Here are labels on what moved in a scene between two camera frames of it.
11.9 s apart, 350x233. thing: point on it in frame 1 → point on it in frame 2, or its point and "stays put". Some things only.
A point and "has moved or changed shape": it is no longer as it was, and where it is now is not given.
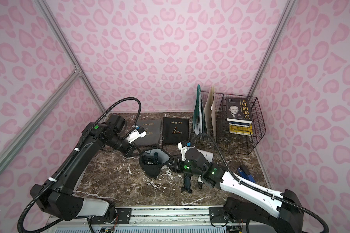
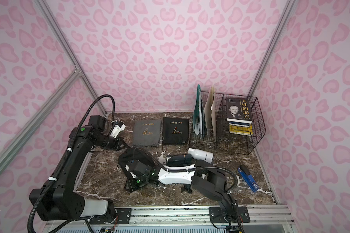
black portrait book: [239, 109] stays put
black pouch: [151, 160] has moved or changed shape
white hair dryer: [209, 156] stays put
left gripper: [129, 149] → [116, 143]
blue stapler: [242, 170] stays put
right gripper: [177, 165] → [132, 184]
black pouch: [175, 130] stays put
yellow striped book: [241, 128] stays put
